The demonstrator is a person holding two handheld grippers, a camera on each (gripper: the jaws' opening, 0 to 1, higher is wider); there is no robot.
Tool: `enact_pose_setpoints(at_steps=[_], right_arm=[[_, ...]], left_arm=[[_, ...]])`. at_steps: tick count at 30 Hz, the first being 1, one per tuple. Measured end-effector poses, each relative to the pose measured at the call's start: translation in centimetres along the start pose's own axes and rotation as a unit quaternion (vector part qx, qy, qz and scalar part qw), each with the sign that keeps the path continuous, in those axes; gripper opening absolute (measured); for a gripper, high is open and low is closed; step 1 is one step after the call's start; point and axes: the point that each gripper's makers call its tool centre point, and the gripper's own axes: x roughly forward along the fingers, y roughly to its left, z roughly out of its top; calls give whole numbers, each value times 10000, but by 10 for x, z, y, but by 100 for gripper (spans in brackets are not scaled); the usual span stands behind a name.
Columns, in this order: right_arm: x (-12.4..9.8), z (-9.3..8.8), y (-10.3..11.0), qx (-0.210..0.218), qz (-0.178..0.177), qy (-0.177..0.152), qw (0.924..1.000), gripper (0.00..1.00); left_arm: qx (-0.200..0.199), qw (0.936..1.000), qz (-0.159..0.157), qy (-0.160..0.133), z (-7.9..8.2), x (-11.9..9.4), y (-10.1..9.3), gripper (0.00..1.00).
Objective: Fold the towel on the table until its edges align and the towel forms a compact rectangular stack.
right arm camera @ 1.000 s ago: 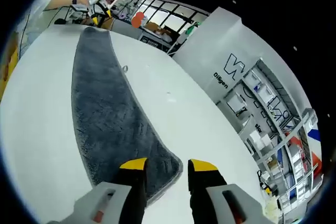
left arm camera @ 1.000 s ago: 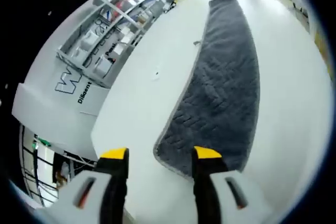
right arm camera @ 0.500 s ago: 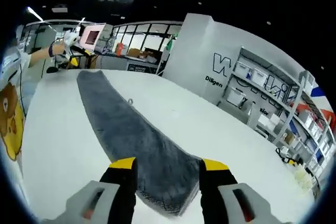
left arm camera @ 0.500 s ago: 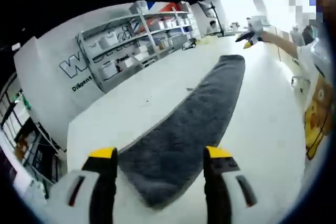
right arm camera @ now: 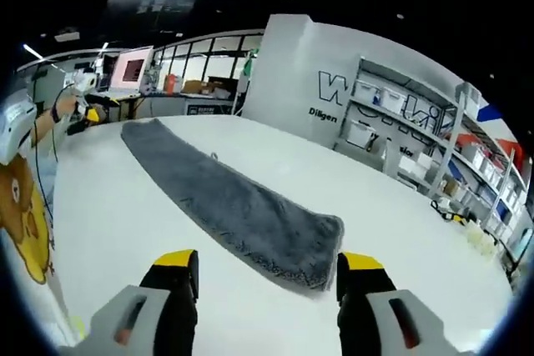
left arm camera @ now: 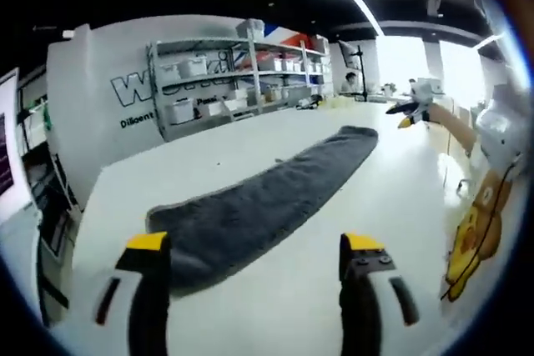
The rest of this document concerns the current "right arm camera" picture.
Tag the person's left hand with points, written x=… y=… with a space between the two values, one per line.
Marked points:
x=71 y=106

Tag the grey metal shelving rack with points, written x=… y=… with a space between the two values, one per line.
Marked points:
x=452 y=139

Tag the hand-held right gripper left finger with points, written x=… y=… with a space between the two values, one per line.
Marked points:
x=171 y=302

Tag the group of white storage boxes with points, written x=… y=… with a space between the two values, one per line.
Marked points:
x=363 y=133

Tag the green hanging item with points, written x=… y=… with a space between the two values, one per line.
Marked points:
x=248 y=66

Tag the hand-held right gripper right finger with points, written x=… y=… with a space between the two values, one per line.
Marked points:
x=356 y=306

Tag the large display screen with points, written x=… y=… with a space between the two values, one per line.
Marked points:
x=135 y=68

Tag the white worn chest device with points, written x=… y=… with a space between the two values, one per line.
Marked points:
x=14 y=126

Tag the cardboard box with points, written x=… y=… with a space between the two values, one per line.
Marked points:
x=194 y=87

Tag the pale plastic containers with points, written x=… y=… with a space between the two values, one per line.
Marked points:
x=480 y=239

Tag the white table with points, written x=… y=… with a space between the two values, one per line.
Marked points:
x=125 y=214

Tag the grey towel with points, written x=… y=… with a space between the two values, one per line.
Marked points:
x=233 y=202

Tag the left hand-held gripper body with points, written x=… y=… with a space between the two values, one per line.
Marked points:
x=87 y=83

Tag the white lettered partition panel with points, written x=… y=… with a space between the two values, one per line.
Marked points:
x=283 y=81

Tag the low grey cabinet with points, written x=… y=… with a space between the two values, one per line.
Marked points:
x=167 y=106

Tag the dark wristband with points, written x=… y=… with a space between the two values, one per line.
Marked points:
x=55 y=115

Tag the orange container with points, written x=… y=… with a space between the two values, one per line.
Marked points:
x=171 y=84

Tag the yellow black tool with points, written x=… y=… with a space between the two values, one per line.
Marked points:
x=456 y=218

